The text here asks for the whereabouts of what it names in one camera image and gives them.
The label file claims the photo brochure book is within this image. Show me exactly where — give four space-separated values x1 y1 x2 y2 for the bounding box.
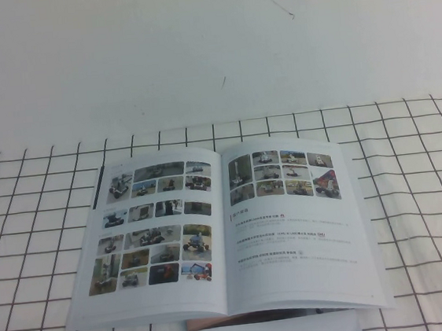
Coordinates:
47 127 397 331

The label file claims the white black grid tablecloth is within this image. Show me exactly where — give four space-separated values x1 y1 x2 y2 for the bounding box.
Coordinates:
0 94 442 331

